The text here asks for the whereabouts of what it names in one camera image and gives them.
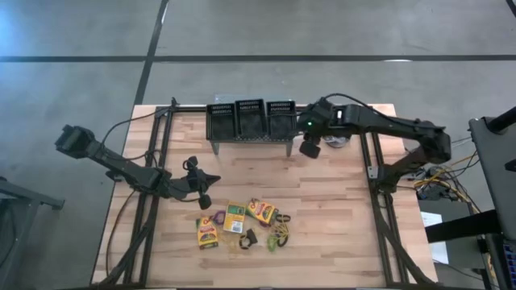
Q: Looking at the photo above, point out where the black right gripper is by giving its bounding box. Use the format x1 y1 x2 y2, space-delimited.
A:
297 97 338 160

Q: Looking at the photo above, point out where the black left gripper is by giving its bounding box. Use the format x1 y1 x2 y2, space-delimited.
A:
173 155 222 210

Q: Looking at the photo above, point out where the yellow crayon box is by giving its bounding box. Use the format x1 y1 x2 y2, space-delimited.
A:
245 198 279 226
195 216 219 250
222 201 247 234

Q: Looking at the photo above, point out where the yellow rubber band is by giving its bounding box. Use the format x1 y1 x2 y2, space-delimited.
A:
268 222 292 247
270 225 289 242
219 234 243 254

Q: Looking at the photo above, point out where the grey metal mesh shelf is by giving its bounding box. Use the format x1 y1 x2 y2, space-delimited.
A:
207 94 298 157

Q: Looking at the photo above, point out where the white paper sheet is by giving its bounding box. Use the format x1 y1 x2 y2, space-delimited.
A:
420 211 449 265

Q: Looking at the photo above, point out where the grey cabinet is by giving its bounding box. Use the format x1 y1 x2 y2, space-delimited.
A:
418 199 487 269

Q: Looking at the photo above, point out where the black flat bar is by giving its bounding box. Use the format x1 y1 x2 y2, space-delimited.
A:
425 209 501 244

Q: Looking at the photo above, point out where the grey metal stand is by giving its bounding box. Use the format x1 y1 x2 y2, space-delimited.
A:
0 176 65 283

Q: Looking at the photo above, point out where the black pole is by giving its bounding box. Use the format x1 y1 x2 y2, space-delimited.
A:
486 105 516 134

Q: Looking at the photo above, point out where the blue keyboard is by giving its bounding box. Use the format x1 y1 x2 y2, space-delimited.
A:
502 241 516 279

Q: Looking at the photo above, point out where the white coiled cable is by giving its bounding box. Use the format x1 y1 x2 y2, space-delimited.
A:
324 135 350 149

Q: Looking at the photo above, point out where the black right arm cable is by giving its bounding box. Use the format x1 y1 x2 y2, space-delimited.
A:
324 93 390 118

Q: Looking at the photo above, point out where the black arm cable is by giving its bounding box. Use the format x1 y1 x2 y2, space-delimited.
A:
324 93 390 118
99 96 178 162

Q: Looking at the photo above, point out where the black aluminium table frame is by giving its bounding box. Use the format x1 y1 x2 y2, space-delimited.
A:
91 96 439 289

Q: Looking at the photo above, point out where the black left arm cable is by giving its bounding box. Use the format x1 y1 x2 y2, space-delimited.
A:
99 96 178 162

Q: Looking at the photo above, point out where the brown cable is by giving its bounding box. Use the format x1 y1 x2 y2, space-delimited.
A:
104 188 138 279

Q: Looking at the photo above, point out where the yellow and black cable bundle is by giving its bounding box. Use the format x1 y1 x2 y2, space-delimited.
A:
410 136 483 202

